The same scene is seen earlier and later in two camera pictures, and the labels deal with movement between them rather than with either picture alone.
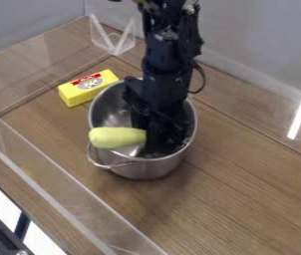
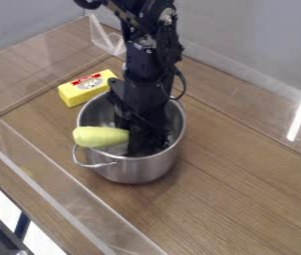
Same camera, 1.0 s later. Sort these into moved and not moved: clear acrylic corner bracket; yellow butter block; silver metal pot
Moved: silver metal pot
Not moved: clear acrylic corner bracket; yellow butter block
